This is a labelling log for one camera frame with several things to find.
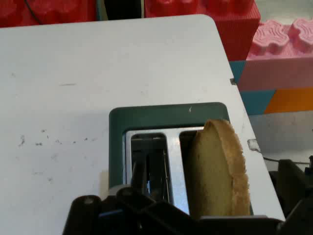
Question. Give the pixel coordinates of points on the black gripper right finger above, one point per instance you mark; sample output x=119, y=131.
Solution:
x=244, y=226

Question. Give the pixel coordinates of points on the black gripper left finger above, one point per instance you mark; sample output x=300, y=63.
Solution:
x=122, y=215

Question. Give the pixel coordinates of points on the dark green two-slot toaster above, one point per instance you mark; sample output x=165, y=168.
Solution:
x=156, y=115

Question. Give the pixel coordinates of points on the toasted bread slice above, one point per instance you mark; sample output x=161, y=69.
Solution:
x=215, y=171

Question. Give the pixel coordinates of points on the black floor equipment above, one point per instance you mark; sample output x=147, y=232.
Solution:
x=293, y=178

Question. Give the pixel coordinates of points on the white tape scrap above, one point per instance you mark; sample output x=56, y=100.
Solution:
x=252, y=144

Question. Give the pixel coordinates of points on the teal foam block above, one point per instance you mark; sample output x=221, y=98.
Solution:
x=254, y=102

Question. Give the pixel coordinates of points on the orange foam block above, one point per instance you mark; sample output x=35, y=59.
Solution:
x=293, y=100

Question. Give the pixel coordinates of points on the black table edge clip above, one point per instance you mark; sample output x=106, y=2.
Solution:
x=232, y=81

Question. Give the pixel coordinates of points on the pink foam building block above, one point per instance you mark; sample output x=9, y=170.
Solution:
x=276, y=71

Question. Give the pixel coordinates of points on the red foam blocks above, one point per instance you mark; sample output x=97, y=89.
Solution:
x=61, y=11

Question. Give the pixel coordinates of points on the red foam building block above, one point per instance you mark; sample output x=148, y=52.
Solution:
x=195, y=9

